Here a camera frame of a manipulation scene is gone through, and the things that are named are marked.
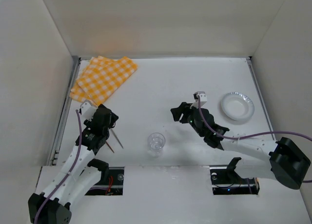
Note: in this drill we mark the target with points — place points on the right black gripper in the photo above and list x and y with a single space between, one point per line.
184 115

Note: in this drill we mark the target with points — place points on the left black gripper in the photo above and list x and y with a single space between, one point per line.
107 132

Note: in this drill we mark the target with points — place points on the gold handled spoon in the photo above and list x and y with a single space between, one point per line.
117 139

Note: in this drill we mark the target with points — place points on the clear plastic cup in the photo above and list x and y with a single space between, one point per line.
156 143

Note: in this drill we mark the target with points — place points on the yellow checkered cloth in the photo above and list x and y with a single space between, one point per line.
101 78

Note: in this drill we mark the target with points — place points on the white plate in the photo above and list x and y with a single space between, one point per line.
237 106

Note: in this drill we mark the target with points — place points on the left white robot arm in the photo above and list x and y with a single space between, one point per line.
80 172

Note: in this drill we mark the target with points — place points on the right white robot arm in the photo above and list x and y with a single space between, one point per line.
280 160

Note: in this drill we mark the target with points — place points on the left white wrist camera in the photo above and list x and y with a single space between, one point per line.
87 110

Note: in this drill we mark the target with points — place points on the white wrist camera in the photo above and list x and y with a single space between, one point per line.
87 110
200 99

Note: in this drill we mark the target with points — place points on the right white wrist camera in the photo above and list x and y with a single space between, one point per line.
200 99

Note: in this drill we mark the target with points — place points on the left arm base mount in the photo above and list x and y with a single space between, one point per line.
110 184

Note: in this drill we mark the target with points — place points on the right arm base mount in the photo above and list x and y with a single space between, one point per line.
227 182

